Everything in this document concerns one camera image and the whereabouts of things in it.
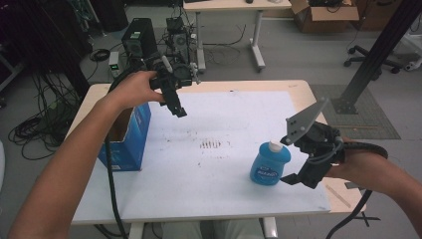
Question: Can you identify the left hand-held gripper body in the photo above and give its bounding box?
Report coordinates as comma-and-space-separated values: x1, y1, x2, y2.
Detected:
145, 53, 202, 91

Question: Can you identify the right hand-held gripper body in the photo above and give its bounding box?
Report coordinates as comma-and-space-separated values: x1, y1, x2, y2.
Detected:
280, 98, 346, 190

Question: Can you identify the blue bottle with white cap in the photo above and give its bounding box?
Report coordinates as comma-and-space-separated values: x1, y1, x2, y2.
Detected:
249, 138, 293, 187

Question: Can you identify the blue cardboard box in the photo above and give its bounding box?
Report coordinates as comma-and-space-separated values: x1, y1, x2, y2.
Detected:
98, 102, 152, 172

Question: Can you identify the person's left hand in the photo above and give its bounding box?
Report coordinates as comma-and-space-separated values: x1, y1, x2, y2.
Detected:
105, 70, 166, 111

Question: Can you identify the person's right hand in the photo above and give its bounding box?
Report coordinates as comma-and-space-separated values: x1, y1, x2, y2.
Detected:
326, 135, 389, 183

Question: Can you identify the small grey computer tower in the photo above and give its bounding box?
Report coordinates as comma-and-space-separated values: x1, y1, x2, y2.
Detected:
168, 29, 192, 66

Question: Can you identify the black computer tower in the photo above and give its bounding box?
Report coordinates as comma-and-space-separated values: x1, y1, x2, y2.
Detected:
120, 17, 159, 68

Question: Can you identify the small black box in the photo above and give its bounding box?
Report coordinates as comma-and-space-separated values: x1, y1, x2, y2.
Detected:
165, 16, 185, 34

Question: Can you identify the tan tape strip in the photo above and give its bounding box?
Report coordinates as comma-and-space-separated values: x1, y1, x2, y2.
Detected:
324, 183, 352, 209

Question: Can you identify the white table leg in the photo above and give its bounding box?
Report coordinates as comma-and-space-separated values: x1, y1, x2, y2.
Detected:
128, 222, 145, 239
263, 217, 279, 239

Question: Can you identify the black tape piece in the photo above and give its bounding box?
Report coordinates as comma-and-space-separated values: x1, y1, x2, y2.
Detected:
343, 181, 366, 191

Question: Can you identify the white device with green light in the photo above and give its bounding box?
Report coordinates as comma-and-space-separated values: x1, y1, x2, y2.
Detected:
108, 50, 120, 79

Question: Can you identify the grey floor mat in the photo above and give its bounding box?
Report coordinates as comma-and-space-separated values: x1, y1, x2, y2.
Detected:
310, 84, 402, 140

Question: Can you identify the white table mat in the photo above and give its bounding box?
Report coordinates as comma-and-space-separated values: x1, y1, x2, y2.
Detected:
71, 90, 331, 224

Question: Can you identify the black tape cross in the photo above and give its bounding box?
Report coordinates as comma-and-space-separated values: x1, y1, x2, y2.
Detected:
351, 211, 382, 228

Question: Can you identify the white desk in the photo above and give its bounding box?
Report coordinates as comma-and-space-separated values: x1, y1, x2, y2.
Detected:
182, 0, 293, 74

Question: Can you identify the black office chair base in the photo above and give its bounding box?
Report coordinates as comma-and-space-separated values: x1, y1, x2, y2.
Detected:
342, 44, 404, 75

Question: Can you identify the open cardboard box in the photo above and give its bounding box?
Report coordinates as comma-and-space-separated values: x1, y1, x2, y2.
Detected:
289, 0, 360, 34

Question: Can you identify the white plastic object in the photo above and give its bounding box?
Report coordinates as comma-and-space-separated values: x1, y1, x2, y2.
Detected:
402, 33, 422, 73

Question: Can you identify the black curtain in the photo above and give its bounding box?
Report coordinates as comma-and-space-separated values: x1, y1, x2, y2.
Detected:
0, 0, 94, 98

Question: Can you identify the short grey gripper cable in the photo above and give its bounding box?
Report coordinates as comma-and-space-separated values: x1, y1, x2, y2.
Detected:
307, 135, 344, 166

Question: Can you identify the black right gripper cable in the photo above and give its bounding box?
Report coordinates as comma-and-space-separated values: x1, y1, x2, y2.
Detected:
324, 140, 390, 239

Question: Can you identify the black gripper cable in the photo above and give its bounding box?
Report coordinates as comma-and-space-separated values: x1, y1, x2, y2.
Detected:
324, 140, 390, 239
104, 61, 148, 239

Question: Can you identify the coil of black cable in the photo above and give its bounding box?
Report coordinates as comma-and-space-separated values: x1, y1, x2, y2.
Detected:
89, 48, 111, 63

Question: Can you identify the black aluminium post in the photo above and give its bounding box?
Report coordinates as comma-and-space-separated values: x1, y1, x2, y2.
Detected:
331, 0, 422, 116

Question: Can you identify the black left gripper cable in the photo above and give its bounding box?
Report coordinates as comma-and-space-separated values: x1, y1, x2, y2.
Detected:
104, 61, 148, 239

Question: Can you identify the bundle of black floor cables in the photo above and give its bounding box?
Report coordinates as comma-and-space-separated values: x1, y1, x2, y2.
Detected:
8, 71, 84, 162

